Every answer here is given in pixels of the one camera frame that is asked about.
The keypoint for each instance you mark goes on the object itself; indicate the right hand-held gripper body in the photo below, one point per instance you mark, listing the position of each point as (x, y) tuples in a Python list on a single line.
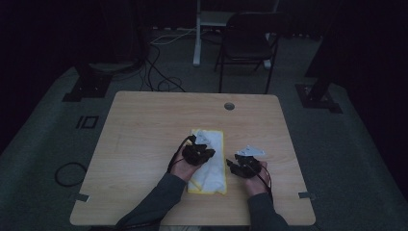
[(248, 166)]

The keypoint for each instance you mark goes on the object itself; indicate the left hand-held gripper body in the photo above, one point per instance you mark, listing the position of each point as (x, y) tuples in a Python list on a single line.
[(194, 154)]

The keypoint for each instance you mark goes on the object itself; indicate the white cloth with yellow edge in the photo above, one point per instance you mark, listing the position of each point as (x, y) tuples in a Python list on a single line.
[(211, 178)]

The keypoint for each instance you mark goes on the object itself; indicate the person's left hand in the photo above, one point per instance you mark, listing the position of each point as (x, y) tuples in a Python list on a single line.
[(184, 171)]

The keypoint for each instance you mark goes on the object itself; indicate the person's right hand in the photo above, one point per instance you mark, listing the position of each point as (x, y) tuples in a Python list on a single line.
[(255, 186)]

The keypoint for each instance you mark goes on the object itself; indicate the grey tape strip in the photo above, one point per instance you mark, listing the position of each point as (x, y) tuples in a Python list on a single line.
[(82, 197), (306, 195)]

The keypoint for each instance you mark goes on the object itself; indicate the black stand with square base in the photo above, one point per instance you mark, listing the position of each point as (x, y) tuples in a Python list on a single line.
[(317, 96), (88, 85)]

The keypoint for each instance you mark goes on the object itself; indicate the black folding chair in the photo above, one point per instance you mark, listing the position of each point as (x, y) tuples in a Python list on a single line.
[(245, 45)]

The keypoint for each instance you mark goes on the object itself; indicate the round grey stand base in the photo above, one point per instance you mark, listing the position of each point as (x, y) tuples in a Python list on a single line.
[(112, 66)]

